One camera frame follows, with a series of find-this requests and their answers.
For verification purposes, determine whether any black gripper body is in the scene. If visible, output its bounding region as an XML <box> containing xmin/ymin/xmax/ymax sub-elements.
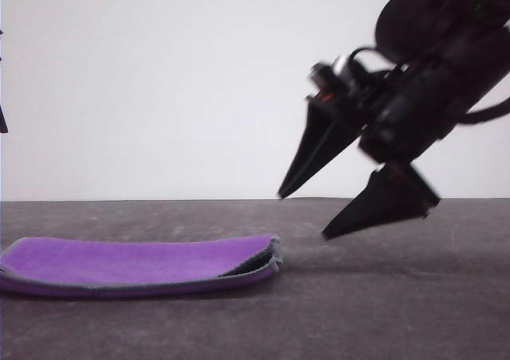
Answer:
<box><xmin>305</xmin><ymin>62</ymin><xmax>460</xmax><ymax>166</ymax></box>

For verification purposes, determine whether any purple towel with grey hem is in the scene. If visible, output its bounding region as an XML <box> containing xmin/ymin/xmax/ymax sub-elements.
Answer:
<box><xmin>0</xmin><ymin>233</ymin><xmax>284</xmax><ymax>299</ymax></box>

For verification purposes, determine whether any grey table cloth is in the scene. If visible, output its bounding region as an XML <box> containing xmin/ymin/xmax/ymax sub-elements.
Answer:
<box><xmin>0</xmin><ymin>195</ymin><xmax>510</xmax><ymax>360</ymax></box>

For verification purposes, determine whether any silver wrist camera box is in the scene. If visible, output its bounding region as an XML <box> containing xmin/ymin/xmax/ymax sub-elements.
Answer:
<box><xmin>309</xmin><ymin>55</ymin><xmax>362</xmax><ymax>96</ymax></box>

